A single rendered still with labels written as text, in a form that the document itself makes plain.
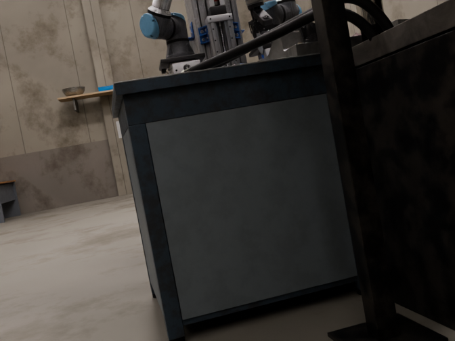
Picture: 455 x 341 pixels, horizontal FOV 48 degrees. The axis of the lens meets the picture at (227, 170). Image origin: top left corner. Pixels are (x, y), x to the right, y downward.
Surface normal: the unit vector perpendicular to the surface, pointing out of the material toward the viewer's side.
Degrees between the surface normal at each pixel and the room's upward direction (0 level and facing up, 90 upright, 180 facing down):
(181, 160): 90
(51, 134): 90
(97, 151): 90
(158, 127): 90
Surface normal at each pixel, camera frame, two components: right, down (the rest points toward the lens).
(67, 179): 0.17, 0.02
